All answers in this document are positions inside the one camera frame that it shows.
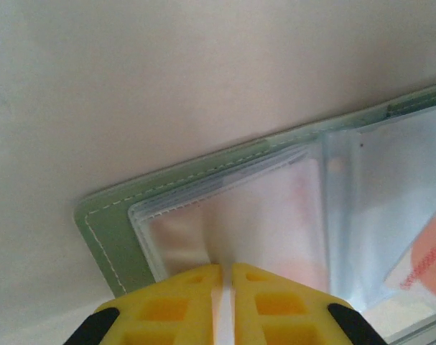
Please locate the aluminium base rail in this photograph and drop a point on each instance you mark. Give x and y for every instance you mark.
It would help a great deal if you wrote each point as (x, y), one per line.
(426, 334)

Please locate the red and white card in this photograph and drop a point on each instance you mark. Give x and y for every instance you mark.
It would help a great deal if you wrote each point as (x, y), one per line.
(429, 258)

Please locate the green card holder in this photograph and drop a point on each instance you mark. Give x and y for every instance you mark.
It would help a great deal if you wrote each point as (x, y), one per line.
(106, 230)

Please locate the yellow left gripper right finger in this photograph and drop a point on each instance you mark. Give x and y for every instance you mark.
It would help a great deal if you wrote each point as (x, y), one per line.
(282, 316)

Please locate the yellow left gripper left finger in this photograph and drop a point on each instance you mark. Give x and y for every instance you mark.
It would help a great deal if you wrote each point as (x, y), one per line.
(167, 316)

